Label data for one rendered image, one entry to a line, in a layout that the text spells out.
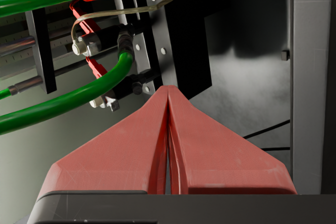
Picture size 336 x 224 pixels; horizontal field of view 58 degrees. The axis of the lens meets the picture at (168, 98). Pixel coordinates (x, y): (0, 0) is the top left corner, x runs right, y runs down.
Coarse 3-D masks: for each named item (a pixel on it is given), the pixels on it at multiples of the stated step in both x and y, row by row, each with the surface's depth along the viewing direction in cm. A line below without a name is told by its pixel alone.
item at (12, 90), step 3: (9, 87) 54; (12, 87) 54; (3, 90) 53; (6, 90) 54; (9, 90) 54; (12, 90) 54; (15, 90) 54; (0, 93) 53; (3, 93) 53; (6, 93) 54; (9, 93) 54; (12, 93) 54; (15, 93) 55; (0, 96) 53; (3, 96) 53; (6, 96) 54
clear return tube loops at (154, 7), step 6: (162, 0) 34; (168, 0) 34; (144, 6) 34; (150, 6) 34; (156, 6) 34; (96, 12) 37; (102, 12) 36; (108, 12) 36; (114, 12) 36; (120, 12) 35; (126, 12) 35; (132, 12) 35; (78, 18) 39; (84, 18) 38; (78, 24) 39; (72, 30) 39; (72, 36) 39
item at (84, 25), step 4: (76, 8) 44; (76, 12) 44; (80, 12) 44; (84, 12) 43; (76, 16) 44; (84, 20) 43; (88, 20) 43; (92, 20) 43; (80, 24) 44; (84, 24) 43; (88, 24) 42; (92, 24) 43; (96, 24) 43; (84, 28) 43; (88, 28) 42; (92, 28) 42; (96, 28) 42; (100, 28) 43; (88, 32) 42
